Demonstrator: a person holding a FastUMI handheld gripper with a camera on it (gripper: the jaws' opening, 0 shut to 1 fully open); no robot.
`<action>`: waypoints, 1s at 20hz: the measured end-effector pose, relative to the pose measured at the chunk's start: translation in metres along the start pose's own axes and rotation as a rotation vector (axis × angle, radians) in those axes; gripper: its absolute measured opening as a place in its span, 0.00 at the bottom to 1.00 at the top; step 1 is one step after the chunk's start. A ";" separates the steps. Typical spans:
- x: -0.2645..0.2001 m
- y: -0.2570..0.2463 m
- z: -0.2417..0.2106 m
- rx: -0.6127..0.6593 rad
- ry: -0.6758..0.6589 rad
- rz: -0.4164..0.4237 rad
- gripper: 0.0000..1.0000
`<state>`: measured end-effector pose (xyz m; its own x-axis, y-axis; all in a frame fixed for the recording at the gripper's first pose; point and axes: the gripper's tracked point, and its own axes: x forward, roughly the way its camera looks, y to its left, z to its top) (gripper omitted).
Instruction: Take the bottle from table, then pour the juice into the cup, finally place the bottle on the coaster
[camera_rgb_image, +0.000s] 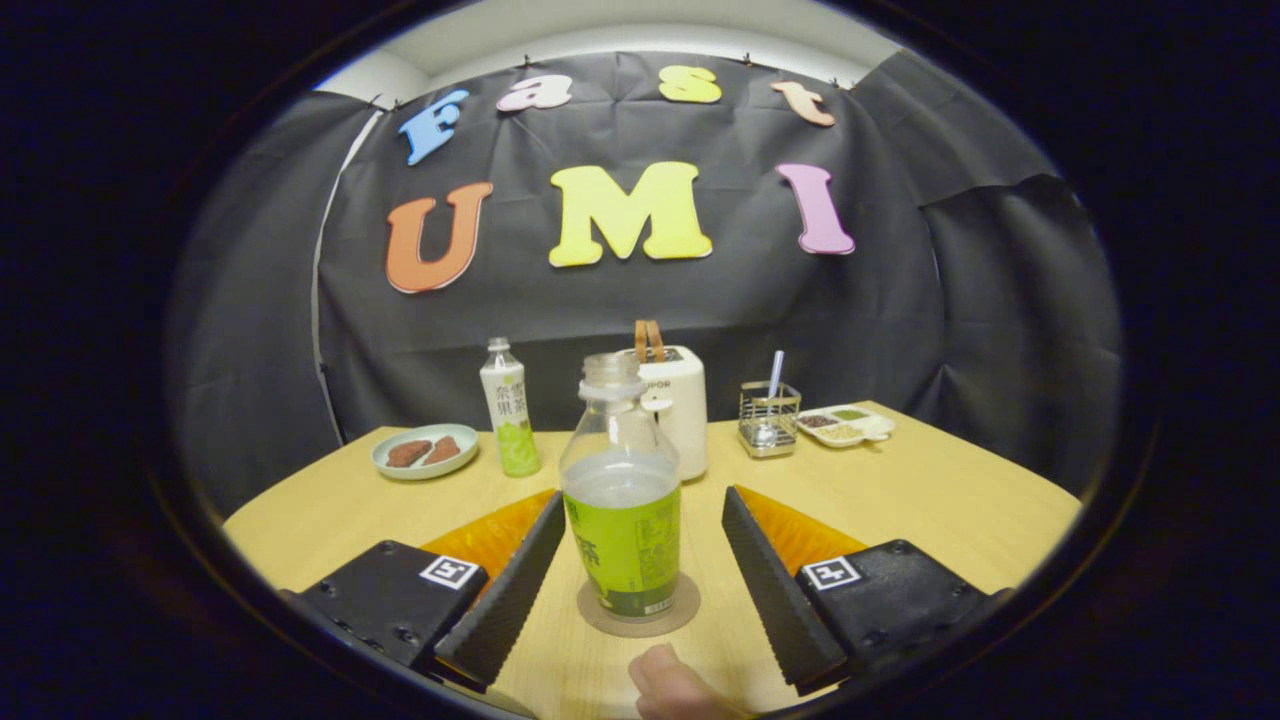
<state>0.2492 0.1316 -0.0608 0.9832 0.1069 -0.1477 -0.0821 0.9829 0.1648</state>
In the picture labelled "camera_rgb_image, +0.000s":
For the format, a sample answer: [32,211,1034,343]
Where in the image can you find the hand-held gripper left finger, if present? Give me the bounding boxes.
[285,488,567,693]

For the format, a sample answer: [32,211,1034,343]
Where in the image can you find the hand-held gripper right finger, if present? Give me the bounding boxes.
[721,485,1011,696]

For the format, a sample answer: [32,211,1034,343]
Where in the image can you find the clear juice bottle green label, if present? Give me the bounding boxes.
[559,352,683,621]

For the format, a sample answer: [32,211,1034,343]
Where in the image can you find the round brown coaster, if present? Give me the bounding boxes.
[576,572,701,639]

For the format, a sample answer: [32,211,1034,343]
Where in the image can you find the slim white and green bottle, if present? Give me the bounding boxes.
[479,337,543,478]

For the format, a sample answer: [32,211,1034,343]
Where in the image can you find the pale green plate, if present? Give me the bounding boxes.
[371,423,481,482]

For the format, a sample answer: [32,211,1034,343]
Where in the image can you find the wooden table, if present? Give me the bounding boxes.
[222,400,1084,719]

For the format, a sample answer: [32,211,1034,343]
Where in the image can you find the white divided dish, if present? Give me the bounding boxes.
[795,404,897,449]

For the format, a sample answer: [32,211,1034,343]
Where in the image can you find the white toaster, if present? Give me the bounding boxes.
[615,345,709,482]

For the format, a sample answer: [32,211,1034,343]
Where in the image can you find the black backdrop cloth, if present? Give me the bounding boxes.
[165,50,1121,521]

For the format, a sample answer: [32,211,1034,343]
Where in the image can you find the metal wire holder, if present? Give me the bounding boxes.
[738,381,803,460]

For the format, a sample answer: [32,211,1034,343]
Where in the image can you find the spoon with purple handle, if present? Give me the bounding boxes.
[760,350,787,446]

